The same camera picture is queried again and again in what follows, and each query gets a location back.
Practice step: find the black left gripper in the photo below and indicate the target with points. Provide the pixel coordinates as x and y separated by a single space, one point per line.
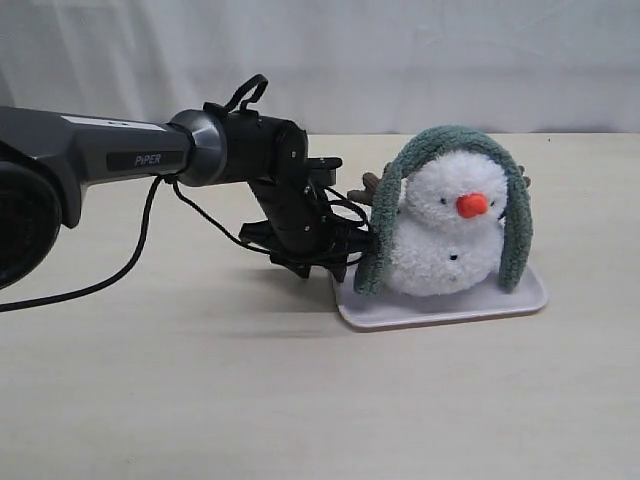
297 233

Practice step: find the green knitted scarf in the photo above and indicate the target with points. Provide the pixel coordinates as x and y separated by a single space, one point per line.
390 215

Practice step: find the white plush snowman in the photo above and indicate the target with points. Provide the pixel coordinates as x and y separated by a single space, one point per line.
450 225

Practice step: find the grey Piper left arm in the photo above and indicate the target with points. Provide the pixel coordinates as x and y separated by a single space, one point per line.
49 160

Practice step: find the white rectangular tray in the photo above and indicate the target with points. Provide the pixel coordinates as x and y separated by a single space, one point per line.
485 301

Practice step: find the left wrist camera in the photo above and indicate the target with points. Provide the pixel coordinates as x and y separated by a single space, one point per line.
323 170

